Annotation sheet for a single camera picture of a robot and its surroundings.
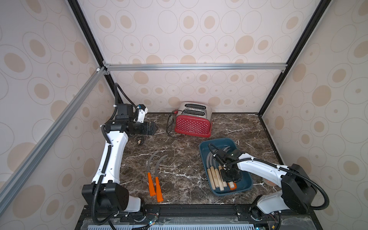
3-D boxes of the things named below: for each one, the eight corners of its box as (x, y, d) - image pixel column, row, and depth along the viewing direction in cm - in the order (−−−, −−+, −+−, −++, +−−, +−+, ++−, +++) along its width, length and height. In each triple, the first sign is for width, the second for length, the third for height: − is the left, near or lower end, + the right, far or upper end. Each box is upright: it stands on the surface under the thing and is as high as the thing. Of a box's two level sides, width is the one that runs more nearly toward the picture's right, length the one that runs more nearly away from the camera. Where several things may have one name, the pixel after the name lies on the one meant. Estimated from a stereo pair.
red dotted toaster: (176, 137, 107) (175, 121, 93) (178, 119, 119) (176, 102, 105) (210, 137, 107) (213, 121, 93) (207, 119, 119) (210, 102, 105)
